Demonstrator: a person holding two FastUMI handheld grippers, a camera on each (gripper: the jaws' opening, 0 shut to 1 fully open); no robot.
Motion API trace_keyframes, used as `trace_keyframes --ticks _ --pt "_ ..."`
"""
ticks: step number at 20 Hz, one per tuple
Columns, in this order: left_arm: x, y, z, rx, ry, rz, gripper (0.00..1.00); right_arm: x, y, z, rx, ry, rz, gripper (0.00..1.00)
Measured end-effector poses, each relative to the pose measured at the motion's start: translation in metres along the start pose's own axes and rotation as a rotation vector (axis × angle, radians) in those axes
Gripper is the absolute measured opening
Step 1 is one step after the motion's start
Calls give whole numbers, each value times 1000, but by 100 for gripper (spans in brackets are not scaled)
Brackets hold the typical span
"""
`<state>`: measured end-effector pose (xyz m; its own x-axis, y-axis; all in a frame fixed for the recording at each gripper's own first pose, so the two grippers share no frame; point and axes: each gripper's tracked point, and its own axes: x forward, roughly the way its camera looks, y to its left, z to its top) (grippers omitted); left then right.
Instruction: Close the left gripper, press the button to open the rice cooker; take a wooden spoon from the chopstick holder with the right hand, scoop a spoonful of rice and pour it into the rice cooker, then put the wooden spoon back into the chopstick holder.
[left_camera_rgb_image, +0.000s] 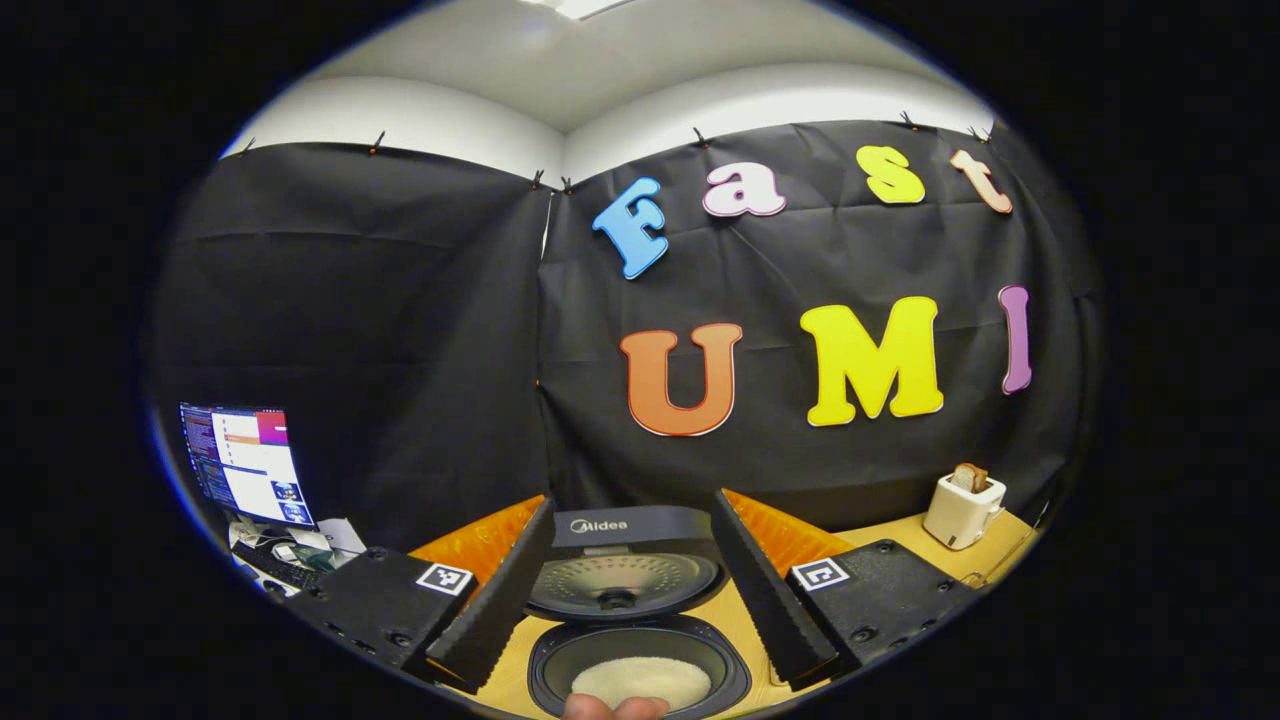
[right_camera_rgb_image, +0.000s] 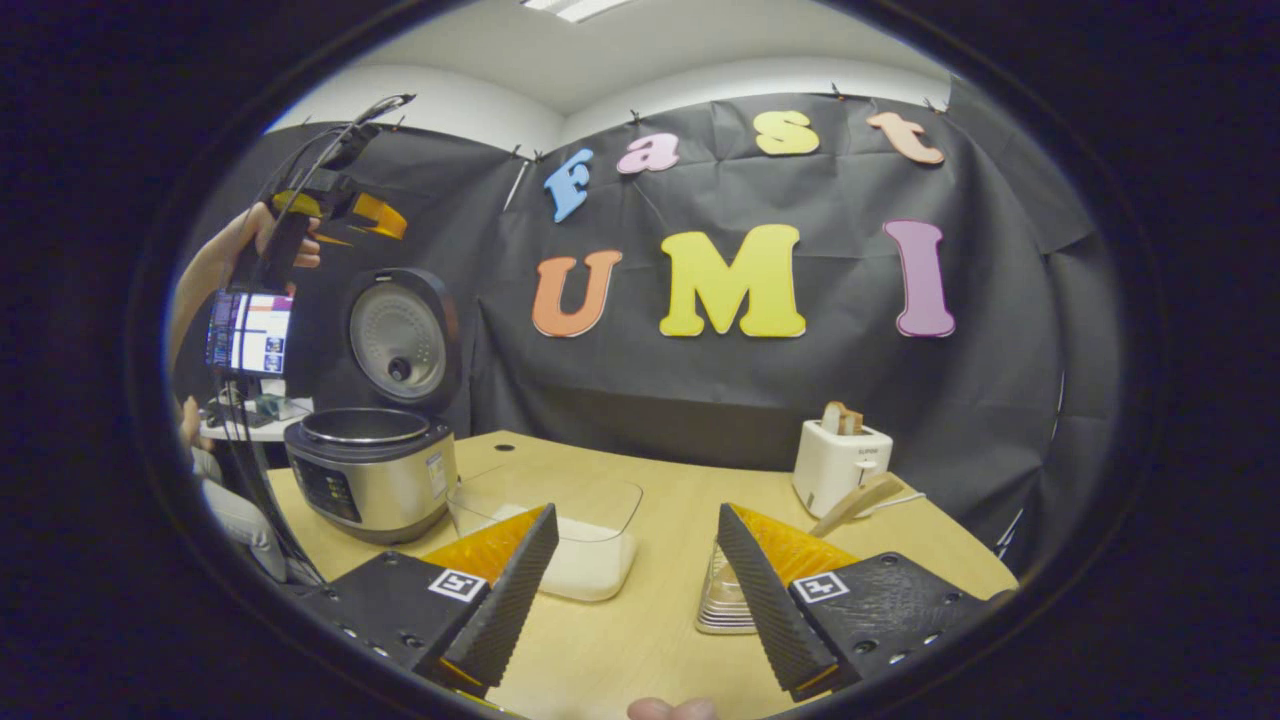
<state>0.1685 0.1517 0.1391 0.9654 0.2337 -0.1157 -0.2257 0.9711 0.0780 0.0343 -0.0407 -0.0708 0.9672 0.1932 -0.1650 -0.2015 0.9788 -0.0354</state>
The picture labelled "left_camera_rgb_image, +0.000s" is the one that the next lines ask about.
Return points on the black keyboard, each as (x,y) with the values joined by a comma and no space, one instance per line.
(280,568)

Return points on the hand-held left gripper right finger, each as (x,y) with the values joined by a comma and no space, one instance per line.
(765,600)

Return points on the white toaster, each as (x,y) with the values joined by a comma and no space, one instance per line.
(960,515)

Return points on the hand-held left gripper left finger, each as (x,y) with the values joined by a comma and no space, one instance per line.
(500,600)

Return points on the dark grey rice cooker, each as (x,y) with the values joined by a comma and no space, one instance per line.
(640,525)

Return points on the white side desk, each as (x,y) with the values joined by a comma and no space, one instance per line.
(345,540)

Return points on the black backdrop cloth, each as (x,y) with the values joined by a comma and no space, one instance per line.
(450,350)

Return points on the toasted bread slice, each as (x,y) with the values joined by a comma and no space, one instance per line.
(977,477)
(960,480)

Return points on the computer monitor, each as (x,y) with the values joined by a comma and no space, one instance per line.
(245,465)

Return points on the white rice pile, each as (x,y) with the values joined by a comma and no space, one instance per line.
(640,680)

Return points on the wooden spoon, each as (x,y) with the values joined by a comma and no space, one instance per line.
(1010,556)

